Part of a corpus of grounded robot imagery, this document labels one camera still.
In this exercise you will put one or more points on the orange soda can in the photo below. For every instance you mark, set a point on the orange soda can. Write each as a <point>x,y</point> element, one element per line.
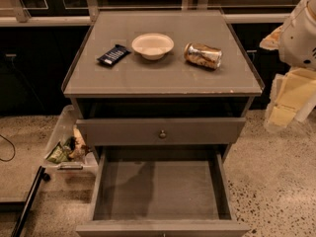
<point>203,55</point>

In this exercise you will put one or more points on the dark blue snack bar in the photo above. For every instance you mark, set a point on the dark blue snack bar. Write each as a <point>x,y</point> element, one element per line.
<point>114,55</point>

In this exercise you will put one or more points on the open grey middle drawer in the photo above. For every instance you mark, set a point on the open grey middle drawer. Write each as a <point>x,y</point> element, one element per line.
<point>161,193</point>

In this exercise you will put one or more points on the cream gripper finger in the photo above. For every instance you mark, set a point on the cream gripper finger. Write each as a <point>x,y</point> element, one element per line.
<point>292,97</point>
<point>271,41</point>

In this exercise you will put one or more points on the black metal floor rail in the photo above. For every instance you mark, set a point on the black metal floor rail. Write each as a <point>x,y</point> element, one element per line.
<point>28,203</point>

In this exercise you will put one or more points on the white paper bowl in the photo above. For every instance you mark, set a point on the white paper bowl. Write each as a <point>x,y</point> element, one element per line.
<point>152,46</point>

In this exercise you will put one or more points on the grey top drawer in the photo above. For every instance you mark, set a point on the grey top drawer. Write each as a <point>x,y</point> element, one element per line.
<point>145,131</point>

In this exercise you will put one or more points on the clear plastic storage bin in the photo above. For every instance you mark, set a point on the clear plastic storage bin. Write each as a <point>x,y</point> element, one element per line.
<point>62,131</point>

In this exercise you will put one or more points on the green snack bag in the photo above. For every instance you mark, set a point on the green snack bag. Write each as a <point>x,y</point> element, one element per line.
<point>60,153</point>

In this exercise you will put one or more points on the white window frame rail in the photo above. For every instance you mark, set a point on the white window frame rail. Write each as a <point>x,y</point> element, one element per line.
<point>80,12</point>

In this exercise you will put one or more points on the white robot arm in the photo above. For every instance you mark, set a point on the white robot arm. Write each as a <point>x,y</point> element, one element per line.
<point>297,39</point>

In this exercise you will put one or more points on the crumpled brown snack bag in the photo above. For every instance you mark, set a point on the crumpled brown snack bag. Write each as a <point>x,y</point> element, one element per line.
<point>77,145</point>

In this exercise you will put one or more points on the grey drawer cabinet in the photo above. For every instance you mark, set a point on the grey drawer cabinet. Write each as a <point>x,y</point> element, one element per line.
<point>168,88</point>

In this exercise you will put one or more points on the brass drawer knob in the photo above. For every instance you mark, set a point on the brass drawer knob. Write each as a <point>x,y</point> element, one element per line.
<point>162,134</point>

